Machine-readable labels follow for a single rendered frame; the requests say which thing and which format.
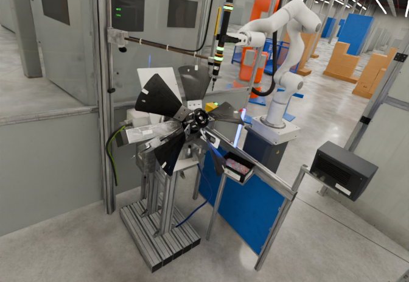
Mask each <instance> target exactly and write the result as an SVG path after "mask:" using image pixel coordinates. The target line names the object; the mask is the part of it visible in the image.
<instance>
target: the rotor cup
mask: <svg viewBox="0 0 409 282"><path fill-rule="evenodd" d="M191 113H192V114H191ZM189 114H191V115H189ZM200 116H202V118H203V119H200ZM188 123H189V124H190V130H191V132H190V134H194V133H197V132H198V131H199V130H200V129H203V128H205V127H206V126H207V125H208V124H209V115H208V112H207V111H206V110H205V109H203V108H196V109H194V110H192V111H190V112H189V113H188V115H187V116H186V117H185V118H184V120H183V121H180V126H181V128H182V129H183V130H184V129H185V128H186V126H187V125H188ZM193 125H195V127H193Z"/></svg>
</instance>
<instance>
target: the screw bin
mask: <svg viewBox="0 0 409 282"><path fill-rule="evenodd" d="M223 158H224V159H225V160H227V159H228V158H231V159H232V160H234V161H236V162H238V163H240V164H242V165H244V166H246V167H247V168H249V169H250V170H249V171H248V172H247V173H246V174H245V175H244V174H242V173H240V172H239V171H237V170H235V169H233V168H231V167H229V166H228V165H226V167H225V171H224V173H226V174H228V175H229V176H231V177H232V178H234V179H236V180H237V181H239V182H241V183H243V182H244V181H245V180H246V179H247V178H248V177H249V176H250V175H251V174H252V173H253V170H254V167H255V166H256V165H255V164H253V163H251V162H249V161H248V160H246V159H244V158H242V157H240V156H238V155H236V154H234V153H232V152H230V151H229V152H228V153H226V154H225V155H224V156H223Z"/></svg>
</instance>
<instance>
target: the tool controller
mask: <svg viewBox="0 0 409 282"><path fill-rule="evenodd" d="M378 168H379V167H378V166H376V165H375V164H372V163H370V162H368V161H367V160H365V159H363V158H361V157H359V156H357V155H356V154H354V153H352V152H350V151H348V150H346V149H344V148H342V147H340V146H338V145H336V144H335V143H333V142H331V141H326V142H325V143H324V144H323V145H322V146H320V147H319V148H317V151H316V154H315V157H314V159H313V163H312V165H311V168H310V171H309V172H310V173H311V174H312V175H314V176H315V177H317V178H319V179H320V180H321V181H323V182H325V183H326V184H328V185H329V186H331V187H332V188H334V189H335V190H337V191H338V192H340V193H341V194H343V195H344V196H346V197H347V198H349V199H351V200H352V201H353V202H355V201H356V200H357V199H358V198H359V197H360V196H361V194H362V193H363V192H364V191H365V189H366V188H367V186H368V185H369V183H370V181H371V180H372V178H373V176H374V174H375V173H376V172H377V170H378Z"/></svg>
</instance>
